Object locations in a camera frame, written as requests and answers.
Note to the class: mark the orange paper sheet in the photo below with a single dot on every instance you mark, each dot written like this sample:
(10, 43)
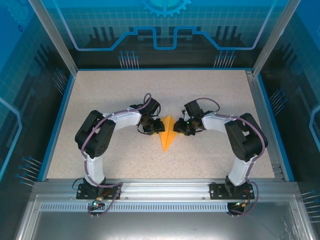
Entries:
(166, 140)

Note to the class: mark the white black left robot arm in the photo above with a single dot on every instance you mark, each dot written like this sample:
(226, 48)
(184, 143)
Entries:
(96, 170)

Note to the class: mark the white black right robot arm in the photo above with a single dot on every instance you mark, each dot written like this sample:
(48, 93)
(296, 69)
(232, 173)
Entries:
(240, 170)

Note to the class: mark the blue table edge trim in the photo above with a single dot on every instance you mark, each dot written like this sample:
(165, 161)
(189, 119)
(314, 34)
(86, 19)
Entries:
(275, 125)
(58, 125)

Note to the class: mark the small lit circuit board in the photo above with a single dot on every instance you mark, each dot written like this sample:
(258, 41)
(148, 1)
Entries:
(240, 204)
(96, 203)

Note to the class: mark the metal tray panel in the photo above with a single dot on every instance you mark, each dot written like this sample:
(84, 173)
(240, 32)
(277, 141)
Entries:
(160, 225)

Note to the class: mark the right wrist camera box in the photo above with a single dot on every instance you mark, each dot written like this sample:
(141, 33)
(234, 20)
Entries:
(185, 115)

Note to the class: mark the aluminium mounting rail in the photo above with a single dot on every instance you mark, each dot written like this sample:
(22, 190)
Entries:
(165, 187)

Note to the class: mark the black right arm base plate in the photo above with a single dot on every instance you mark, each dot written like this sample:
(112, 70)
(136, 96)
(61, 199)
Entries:
(216, 191)

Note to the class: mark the aluminium side rail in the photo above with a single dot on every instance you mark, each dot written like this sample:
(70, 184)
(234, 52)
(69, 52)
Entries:
(265, 125)

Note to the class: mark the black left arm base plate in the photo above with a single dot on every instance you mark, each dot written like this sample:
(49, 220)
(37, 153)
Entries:
(115, 192)

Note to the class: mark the aluminium frame post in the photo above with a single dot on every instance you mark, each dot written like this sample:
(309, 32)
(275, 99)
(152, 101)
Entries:
(55, 40)
(272, 37)

